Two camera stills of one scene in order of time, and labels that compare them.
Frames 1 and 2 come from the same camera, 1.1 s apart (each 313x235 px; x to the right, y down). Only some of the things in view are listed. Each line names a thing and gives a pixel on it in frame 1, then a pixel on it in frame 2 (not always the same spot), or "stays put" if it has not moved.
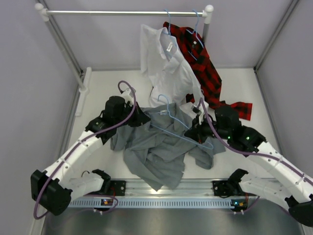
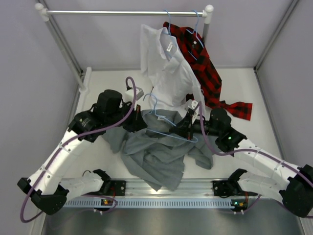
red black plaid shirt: (210, 80) stays put
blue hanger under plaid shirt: (195, 32) stays put
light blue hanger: (208, 147) -> (159, 114)
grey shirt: (157, 149) stays put
